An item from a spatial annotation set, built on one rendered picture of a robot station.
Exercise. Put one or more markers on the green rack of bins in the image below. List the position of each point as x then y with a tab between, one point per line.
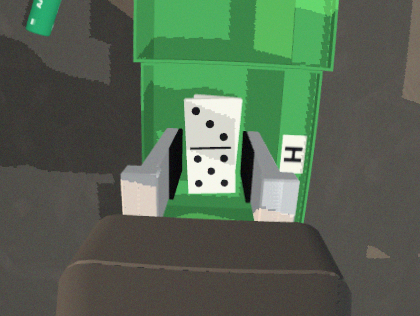
215	32

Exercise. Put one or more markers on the green aa battery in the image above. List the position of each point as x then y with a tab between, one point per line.
42	16

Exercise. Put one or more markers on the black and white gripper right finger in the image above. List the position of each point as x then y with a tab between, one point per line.
273	194

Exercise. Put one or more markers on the white domino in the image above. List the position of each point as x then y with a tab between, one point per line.
210	144
238	106

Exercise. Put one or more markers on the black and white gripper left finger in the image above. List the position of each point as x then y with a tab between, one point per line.
146	189

